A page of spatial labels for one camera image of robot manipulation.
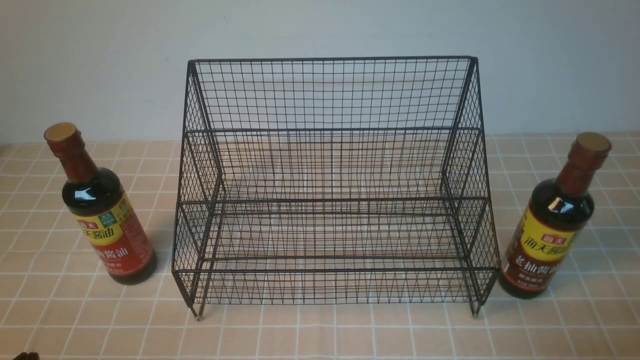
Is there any soy sauce bottle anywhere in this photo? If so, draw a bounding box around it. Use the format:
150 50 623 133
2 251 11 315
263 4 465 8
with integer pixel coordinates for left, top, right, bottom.
43 121 157 286
498 132 612 300

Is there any black wire mesh shelf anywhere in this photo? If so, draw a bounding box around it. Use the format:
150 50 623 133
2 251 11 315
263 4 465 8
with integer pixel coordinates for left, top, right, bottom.
171 55 500 320

